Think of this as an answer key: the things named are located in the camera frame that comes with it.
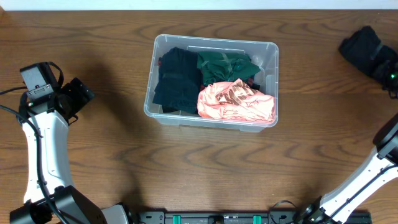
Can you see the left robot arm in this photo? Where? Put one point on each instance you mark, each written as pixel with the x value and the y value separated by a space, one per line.
pixel 45 111

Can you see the clear plastic storage bin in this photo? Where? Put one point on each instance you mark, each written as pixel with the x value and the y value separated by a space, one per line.
pixel 263 54

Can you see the black shirt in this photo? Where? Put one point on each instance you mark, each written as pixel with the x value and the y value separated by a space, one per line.
pixel 166 109

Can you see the black mounting rail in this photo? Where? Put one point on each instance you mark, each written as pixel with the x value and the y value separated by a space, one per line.
pixel 214 218

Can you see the dark green garment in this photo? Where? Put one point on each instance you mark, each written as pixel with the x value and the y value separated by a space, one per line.
pixel 225 67

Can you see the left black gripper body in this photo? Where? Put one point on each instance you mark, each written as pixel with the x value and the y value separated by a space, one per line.
pixel 80 92

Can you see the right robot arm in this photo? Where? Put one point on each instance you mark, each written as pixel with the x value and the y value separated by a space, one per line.
pixel 380 166

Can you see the pink shirt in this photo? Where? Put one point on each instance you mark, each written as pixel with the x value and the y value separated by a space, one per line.
pixel 235 101

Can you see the black garment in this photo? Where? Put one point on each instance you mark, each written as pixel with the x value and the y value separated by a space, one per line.
pixel 365 51

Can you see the dark navy garment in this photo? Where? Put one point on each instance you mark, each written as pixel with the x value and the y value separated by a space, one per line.
pixel 179 80

